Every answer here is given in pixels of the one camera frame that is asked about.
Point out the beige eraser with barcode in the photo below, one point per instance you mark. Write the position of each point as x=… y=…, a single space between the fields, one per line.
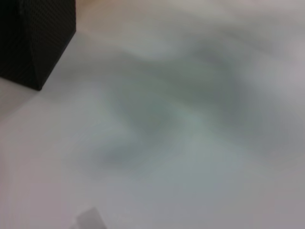
x=90 y=219

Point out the black mesh pen holder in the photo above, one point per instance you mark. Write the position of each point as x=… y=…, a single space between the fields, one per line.
x=31 y=40

